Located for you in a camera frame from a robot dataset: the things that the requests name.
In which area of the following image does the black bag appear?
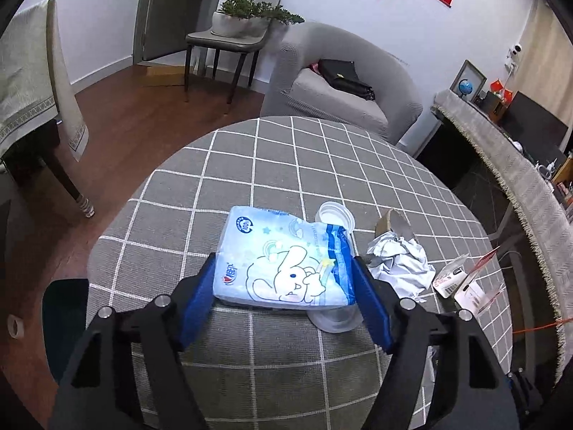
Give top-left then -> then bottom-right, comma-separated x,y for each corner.
317,59 -> 376,101

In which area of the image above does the dark wooden table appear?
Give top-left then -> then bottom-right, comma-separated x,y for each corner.
0,119 -> 97,220

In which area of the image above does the grey chair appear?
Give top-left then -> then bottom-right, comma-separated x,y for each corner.
184,0 -> 283,105

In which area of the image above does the small white red-label box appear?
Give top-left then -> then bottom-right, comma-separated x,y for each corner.
433,253 -> 471,298

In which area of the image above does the dark desk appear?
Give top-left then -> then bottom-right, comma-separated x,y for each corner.
414,103 -> 560,368

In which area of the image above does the brown wooden box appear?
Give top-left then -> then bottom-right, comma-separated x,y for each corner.
481,92 -> 506,119

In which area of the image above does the sideboard with lace cloth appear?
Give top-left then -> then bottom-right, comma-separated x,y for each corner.
432,90 -> 573,381

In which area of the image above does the potted green plant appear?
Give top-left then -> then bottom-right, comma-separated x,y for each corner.
211,0 -> 305,39

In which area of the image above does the clear plastic packaging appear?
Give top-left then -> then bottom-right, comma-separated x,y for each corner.
454,248 -> 500,319

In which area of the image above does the wooden desktop shelf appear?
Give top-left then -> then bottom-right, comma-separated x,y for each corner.
553,157 -> 573,198

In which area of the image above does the flat cardboard box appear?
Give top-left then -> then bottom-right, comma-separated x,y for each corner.
136,60 -> 186,88

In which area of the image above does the grey armchair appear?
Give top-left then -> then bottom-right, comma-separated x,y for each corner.
260,21 -> 424,146

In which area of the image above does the crumpled white paper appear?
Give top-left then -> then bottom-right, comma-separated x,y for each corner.
366,231 -> 437,301

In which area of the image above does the beige curtain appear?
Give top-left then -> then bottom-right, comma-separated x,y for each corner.
515,0 -> 573,113

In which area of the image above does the black monitor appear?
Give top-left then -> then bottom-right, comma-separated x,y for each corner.
499,91 -> 569,162

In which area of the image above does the white security camera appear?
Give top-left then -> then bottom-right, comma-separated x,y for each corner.
508,42 -> 526,72

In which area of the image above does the cardboard tape roll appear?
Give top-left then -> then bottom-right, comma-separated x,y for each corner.
375,208 -> 417,240

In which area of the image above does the blue printed tissue pack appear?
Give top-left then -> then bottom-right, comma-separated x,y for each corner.
212,205 -> 359,310

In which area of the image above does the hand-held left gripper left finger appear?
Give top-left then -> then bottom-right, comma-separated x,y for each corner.
47,253 -> 225,430

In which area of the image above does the framed globe picture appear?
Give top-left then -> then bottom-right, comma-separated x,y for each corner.
450,59 -> 488,99

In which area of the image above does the orange cable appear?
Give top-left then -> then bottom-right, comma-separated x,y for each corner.
512,316 -> 573,334

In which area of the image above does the grey door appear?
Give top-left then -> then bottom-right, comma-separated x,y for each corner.
133,0 -> 231,63

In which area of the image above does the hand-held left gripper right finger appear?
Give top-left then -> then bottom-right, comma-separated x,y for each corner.
351,255 -> 522,430

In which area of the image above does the beige patterned tablecloth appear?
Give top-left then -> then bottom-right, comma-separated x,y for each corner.
0,0 -> 90,162

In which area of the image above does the dark bin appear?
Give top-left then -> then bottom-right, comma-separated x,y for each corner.
42,279 -> 90,383

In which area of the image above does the clear plastic lid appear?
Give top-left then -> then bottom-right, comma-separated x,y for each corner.
309,307 -> 364,334

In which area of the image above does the white plastic lid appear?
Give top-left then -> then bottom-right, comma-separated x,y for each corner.
316,201 -> 356,233

